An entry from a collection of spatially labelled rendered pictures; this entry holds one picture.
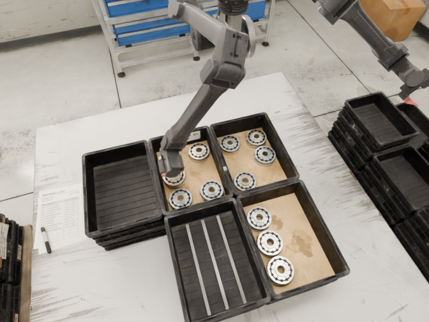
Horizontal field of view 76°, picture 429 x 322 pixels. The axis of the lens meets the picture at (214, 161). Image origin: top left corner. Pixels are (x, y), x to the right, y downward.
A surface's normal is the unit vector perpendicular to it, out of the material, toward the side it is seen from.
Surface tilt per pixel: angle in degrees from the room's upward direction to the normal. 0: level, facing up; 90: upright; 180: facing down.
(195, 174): 0
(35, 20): 90
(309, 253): 0
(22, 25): 90
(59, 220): 0
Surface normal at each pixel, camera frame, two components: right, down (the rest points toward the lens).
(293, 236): 0.00, -0.54
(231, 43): 0.51, 0.26
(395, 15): 0.11, 0.83
